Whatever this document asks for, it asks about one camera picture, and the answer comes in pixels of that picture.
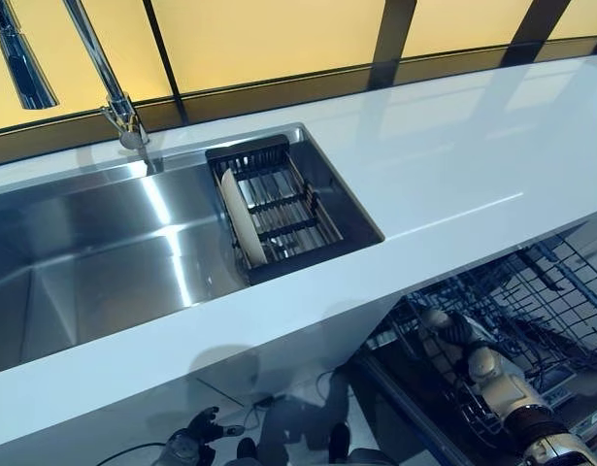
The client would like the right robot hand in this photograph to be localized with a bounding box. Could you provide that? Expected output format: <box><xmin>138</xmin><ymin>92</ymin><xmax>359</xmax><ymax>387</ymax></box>
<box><xmin>437</xmin><ymin>311</ymin><xmax>480</xmax><ymax>358</ymax></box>

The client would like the dark window frame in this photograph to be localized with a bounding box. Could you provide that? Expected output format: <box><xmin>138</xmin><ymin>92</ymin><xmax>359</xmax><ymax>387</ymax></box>
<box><xmin>0</xmin><ymin>0</ymin><xmax>597</xmax><ymax>169</ymax></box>

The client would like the white glossy cabinet front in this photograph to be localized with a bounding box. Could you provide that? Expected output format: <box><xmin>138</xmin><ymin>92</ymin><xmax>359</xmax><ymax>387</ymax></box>
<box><xmin>0</xmin><ymin>290</ymin><xmax>401</xmax><ymax>466</ymax></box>

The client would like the grey robot body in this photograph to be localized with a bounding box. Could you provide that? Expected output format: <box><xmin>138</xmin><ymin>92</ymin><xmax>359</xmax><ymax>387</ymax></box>
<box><xmin>237</xmin><ymin>419</ymin><xmax>391</xmax><ymax>466</ymax></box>

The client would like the chrome kitchen faucet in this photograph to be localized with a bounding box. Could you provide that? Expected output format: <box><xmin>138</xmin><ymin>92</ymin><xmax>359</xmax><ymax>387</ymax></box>
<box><xmin>0</xmin><ymin>0</ymin><xmax>152</xmax><ymax>152</ymax></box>

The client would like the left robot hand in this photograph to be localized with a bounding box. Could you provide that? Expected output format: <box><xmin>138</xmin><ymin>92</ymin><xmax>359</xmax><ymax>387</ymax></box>
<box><xmin>182</xmin><ymin>406</ymin><xmax>246</xmax><ymax>446</ymax></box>

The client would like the black sink dish rack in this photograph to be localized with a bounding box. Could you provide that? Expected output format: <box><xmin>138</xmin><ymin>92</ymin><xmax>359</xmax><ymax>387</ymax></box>
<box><xmin>205</xmin><ymin>135</ymin><xmax>346</xmax><ymax>287</ymax></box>

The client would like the stainless steel sink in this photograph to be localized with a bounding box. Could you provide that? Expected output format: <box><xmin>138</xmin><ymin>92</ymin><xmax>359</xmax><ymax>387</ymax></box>
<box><xmin>0</xmin><ymin>123</ymin><xmax>386</xmax><ymax>375</ymax></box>

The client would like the dishwasher wire rack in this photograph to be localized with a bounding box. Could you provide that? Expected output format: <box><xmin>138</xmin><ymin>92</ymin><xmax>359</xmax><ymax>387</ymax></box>
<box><xmin>370</xmin><ymin>232</ymin><xmax>597</xmax><ymax>438</ymax></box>

